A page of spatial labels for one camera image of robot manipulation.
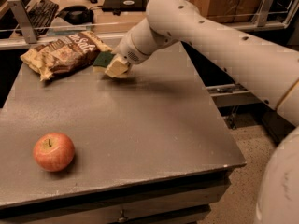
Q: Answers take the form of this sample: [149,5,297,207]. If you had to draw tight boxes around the right metal bracket post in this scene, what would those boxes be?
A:
[254,0,274,27]

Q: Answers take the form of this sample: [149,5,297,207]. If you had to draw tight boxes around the black headphones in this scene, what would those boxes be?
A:
[57,6,93,25]

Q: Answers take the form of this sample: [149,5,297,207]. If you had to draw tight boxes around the wooden cabinet box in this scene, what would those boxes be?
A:
[190,0,262,23]

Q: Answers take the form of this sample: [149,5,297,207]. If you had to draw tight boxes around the grey metal shelf rail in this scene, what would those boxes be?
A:
[206,84,260,107]

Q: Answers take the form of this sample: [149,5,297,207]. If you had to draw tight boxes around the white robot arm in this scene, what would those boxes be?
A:
[114,0,299,224]

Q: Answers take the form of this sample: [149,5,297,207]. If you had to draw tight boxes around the black keyboard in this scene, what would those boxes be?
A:
[25,0,59,35]

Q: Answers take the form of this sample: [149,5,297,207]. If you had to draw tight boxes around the brown chip bag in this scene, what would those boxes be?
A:
[21,31,112,81]

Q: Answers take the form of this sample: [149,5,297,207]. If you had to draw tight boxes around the green and yellow sponge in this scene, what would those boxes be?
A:
[93,51,114,72]

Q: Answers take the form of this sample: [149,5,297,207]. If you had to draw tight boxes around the red apple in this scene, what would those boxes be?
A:
[33,133,75,172]

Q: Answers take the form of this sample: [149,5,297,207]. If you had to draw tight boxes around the metal bracket post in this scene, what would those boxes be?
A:
[254,0,274,27]
[7,0,37,44]

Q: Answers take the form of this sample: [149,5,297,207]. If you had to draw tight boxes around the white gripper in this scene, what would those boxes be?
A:
[105,32,150,78]

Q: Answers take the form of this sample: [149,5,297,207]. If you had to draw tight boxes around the left metal bracket post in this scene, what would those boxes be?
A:
[7,0,37,44]

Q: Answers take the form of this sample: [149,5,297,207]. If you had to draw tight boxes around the grey table drawer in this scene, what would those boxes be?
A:
[0,168,233,224]

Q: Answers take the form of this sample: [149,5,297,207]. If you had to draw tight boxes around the black laptop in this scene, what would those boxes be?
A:
[102,0,147,12]

